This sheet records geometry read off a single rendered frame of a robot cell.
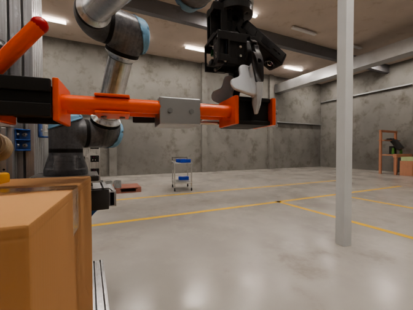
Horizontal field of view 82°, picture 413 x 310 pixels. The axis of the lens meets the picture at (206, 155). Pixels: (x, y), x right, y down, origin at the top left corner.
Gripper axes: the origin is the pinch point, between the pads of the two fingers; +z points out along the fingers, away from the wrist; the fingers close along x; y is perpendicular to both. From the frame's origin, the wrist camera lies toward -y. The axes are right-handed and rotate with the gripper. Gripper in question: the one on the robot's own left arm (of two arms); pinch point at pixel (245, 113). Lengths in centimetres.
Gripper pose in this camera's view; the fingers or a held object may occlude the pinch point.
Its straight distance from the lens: 48.7
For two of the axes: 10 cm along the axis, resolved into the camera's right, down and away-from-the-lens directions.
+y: -9.4, 0.2, -3.4
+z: 0.2, 10.0, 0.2
